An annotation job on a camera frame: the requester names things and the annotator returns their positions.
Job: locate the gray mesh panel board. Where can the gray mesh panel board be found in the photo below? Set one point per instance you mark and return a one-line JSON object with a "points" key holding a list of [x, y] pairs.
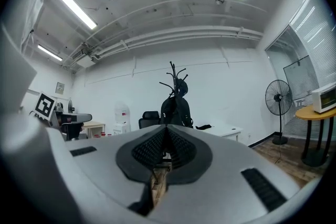
{"points": [[299, 78]]}

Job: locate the black mesh office chair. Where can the black mesh office chair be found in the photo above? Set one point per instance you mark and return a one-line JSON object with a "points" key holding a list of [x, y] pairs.
{"points": [[149, 119]]}

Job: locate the small black fan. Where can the small black fan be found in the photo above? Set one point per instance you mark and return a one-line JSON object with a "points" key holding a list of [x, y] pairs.
{"points": [[71, 106]]}

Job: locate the long ceiling light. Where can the long ceiling light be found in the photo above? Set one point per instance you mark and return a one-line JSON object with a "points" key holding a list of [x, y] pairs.
{"points": [[76, 8], [50, 52]]}

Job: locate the white desk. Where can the white desk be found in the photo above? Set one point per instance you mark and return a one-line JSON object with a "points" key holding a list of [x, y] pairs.
{"points": [[225, 130]]}

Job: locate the large black pedestal fan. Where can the large black pedestal fan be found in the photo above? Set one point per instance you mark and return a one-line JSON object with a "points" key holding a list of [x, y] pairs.
{"points": [[278, 97]]}

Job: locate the black backpack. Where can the black backpack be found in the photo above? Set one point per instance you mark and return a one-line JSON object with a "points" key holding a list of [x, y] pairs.
{"points": [[176, 112]]}

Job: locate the round ceiling smoke detector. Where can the round ceiling smoke detector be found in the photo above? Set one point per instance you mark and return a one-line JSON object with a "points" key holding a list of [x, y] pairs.
{"points": [[219, 0]]}

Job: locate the round yellow table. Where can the round yellow table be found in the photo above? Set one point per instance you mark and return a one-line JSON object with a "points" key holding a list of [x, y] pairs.
{"points": [[312, 114]]}

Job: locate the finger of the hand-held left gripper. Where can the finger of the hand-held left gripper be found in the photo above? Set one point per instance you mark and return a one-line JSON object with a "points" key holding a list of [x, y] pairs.
{"points": [[80, 118]]}

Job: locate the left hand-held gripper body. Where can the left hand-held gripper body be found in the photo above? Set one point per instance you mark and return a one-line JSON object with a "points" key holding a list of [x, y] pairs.
{"points": [[44, 106]]}

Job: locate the white ceiling pipes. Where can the white ceiling pipes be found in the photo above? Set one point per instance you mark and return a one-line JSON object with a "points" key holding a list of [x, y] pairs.
{"points": [[183, 35]]}

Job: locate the pile of clear water jugs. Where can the pile of clear water jugs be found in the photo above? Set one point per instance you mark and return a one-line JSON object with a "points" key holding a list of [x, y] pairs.
{"points": [[102, 134]]}

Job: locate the gray wall electrical box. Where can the gray wall electrical box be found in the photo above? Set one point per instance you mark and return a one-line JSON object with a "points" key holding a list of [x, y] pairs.
{"points": [[60, 87]]}

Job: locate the white microwave oven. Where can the white microwave oven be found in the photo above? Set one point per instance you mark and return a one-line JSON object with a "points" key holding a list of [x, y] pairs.
{"points": [[324, 98]]}

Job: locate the black coat rack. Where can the black coat rack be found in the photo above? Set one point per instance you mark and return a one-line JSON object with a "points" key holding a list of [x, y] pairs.
{"points": [[173, 78]]}

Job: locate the white ceiling air conditioner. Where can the white ceiling air conditioner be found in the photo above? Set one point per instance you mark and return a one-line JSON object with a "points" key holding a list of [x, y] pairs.
{"points": [[84, 60]]}

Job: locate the white window blinds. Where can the white window blinds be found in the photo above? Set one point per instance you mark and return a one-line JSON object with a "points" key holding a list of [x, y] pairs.
{"points": [[315, 34]]}

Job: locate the dark navy cap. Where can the dark navy cap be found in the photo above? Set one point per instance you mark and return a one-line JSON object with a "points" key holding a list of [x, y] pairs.
{"points": [[183, 86]]}

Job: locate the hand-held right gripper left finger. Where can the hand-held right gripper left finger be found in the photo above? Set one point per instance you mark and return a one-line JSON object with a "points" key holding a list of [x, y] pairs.
{"points": [[99, 170]]}

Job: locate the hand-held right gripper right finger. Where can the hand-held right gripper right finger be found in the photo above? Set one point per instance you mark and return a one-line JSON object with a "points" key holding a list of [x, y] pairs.
{"points": [[225, 191]]}

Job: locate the light wooden desk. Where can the light wooden desk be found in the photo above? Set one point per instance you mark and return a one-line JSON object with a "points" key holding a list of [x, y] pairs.
{"points": [[94, 124]]}

